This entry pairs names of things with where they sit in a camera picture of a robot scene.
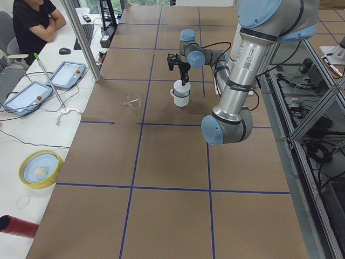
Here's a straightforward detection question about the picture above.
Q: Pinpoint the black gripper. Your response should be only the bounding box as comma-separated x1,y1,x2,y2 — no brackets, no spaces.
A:
178,61,190,85

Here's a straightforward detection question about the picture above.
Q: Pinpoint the white enamel mug lid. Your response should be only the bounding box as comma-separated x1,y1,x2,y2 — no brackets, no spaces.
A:
172,80,191,97

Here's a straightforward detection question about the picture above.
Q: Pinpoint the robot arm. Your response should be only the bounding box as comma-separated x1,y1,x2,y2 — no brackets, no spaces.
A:
177,1,319,145
174,29,265,101

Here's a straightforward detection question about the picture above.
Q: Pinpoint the clear glass funnel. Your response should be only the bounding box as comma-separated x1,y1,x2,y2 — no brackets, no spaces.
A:
123,92,141,110

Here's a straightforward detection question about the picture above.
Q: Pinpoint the white enamel mug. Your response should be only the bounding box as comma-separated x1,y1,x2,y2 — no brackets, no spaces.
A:
170,89,190,107

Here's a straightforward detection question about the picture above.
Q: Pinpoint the black box with label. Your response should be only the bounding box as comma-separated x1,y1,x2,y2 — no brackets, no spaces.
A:
100,26,117,49

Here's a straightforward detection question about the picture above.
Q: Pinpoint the black keyboard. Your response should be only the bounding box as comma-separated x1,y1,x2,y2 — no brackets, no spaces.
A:
73,23,95,51

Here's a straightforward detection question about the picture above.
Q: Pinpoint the brown paper table cover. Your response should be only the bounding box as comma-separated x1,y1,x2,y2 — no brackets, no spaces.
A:
27,6,308,258

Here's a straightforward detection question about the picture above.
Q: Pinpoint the far teach pendant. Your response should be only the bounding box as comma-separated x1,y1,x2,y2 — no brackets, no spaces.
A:
50,61,86,90

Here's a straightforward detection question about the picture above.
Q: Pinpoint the teach pendant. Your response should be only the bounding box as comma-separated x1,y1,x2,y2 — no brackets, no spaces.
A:
50,61,86,90
3,81,53,117

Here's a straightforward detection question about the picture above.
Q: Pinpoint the black computer mouse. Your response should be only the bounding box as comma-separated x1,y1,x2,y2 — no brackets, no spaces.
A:
59,47,71,55

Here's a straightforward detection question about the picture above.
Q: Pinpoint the metal rod green tip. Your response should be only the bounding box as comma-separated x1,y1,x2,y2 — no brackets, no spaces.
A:
33,53,67,112

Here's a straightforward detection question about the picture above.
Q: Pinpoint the near teach pendant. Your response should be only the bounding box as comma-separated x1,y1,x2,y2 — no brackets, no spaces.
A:
3,81,53,117

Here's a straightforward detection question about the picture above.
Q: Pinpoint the seated person in black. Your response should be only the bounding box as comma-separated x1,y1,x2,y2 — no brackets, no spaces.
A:
12,0,66,65

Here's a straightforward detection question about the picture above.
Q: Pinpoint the yellow tape roll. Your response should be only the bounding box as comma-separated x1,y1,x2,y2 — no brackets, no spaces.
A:
18,149,64,189

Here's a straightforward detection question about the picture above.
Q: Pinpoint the red cylinder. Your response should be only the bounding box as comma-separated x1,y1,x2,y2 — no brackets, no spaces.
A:
1,215,39,238

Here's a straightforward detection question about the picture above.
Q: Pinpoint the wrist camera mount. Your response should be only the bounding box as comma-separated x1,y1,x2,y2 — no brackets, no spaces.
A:
167,53,179,71

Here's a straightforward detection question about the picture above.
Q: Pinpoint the black camera cable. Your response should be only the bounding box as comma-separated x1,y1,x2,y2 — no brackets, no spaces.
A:
199,42,233,71

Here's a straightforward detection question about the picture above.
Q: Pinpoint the aluminium frame post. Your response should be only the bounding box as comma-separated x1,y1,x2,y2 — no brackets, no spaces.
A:
61,0,101,82

